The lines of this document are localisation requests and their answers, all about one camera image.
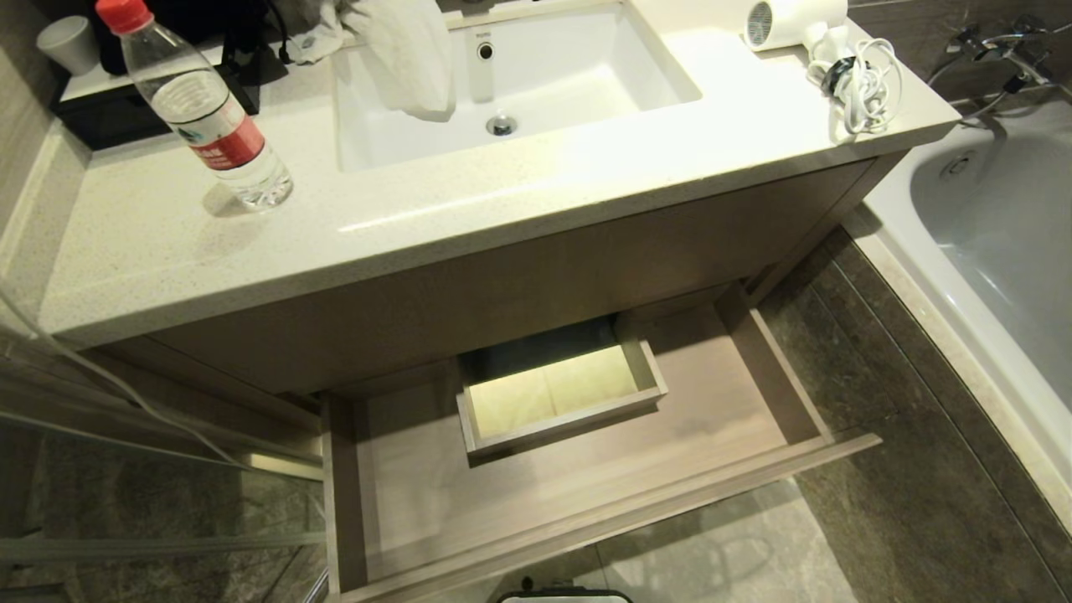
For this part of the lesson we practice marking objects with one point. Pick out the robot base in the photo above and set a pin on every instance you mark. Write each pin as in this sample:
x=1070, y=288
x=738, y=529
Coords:
x=564, y=596

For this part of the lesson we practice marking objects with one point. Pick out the small inner wooden drawer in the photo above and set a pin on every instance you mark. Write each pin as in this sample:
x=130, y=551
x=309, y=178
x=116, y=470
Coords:
x=557, y=394

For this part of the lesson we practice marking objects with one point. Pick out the large wooden drawer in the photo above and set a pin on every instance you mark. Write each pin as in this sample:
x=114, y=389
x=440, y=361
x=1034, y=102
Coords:
x=578, y=494

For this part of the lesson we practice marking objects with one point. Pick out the white hair dryer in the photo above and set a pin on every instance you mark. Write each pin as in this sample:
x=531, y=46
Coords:
x=796, y=23

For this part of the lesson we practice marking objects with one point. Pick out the wooden vanity cabinet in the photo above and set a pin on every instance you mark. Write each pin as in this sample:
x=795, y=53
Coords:
x=469, y=276

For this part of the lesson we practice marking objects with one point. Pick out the chrome sink drain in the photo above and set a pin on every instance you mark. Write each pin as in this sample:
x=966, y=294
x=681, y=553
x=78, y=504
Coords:
x=501, y=126

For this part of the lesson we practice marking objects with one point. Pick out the white sink basin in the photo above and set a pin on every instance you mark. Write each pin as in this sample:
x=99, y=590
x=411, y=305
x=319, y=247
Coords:
x=536, y=75

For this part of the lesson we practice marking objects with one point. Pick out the white towel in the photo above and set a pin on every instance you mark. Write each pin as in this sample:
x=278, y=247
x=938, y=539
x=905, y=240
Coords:
x=402, y=50

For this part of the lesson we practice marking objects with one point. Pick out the clear plastic water bottle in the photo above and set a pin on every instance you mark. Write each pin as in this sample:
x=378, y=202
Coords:
x=213, y=117

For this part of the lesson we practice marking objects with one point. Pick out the black tray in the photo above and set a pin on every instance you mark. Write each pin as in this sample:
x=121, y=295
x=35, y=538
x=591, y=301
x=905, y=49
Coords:
x=126, y=113

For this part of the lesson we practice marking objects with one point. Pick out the white bathtub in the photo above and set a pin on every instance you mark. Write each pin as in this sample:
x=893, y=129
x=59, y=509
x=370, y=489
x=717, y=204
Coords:
x=997, y=260

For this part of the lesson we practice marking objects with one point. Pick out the chrome bathtub faucet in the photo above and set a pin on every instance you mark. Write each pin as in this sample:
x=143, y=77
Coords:
x=1001, y=50

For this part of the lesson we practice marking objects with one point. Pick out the grey cup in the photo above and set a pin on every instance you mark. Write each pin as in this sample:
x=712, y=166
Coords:
x=70, y=43

